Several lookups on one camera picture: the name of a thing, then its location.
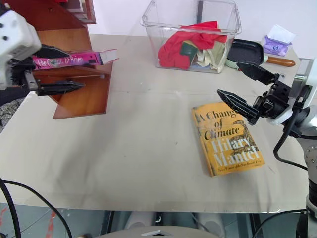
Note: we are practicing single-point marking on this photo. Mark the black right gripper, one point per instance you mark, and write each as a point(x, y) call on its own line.
point(273, 99)

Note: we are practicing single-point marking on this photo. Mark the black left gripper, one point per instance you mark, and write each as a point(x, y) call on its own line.
point(20, 72)

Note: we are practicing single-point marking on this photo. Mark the pink paperback book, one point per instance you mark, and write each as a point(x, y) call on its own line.
point(74, 60)

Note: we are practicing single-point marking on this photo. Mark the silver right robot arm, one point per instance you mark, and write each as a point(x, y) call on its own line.
point(310, 148)

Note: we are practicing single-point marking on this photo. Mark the wooden bookshelf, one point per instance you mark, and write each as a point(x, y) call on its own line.
point(74, 81)

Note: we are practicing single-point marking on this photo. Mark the yellow hardcover book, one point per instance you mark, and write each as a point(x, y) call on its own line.
point(227, 141)

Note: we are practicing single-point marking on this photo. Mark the cream cloth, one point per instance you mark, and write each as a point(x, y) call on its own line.
point(214, 55)

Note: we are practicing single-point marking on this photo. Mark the purple tissue pack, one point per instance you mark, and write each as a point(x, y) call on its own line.
point(276, 44)

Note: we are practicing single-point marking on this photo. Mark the books standing behind shelf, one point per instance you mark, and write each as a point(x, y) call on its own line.
point(81, 11)

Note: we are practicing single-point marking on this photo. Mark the dark patterned cloth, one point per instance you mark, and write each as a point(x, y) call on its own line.
point(7, 111)

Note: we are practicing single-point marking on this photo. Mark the dark green cloth piece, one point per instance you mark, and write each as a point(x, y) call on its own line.
point(188, 48)

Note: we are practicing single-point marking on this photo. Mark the red and beige cloths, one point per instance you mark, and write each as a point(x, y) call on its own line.
point(188, 44)

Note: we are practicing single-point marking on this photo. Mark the clear plastic storage bin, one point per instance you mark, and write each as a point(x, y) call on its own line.
point(193, 29)

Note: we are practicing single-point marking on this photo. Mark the grey robot torso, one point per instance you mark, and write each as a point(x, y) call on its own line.
point(158, 233)

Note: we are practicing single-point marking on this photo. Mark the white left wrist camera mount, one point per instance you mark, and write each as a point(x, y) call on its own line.
point(15, 39)

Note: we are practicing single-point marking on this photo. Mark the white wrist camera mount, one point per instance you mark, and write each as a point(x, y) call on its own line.
point(301, 99)
point(15, 39)

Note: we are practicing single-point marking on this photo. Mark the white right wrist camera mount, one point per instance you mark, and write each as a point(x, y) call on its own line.
point(301, 99)

